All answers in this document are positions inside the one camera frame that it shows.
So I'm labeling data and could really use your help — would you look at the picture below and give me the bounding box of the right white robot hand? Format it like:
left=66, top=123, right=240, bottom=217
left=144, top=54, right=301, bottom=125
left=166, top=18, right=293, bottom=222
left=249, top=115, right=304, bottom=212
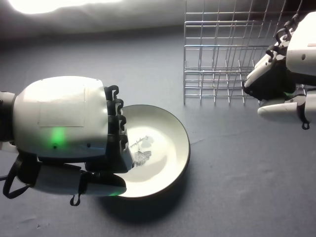
left=241, top=11, right=316, bottom=131

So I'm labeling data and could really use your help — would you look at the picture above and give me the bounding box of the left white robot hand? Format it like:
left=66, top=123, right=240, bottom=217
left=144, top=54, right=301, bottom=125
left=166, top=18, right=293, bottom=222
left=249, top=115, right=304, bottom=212
left=2, top=77, right=136, bottom=207

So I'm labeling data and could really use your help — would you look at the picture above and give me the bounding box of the silver wire dish rack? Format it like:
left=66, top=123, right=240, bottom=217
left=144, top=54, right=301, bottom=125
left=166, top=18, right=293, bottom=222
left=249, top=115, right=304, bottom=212
left=183, top=0, right=307, bottom=106

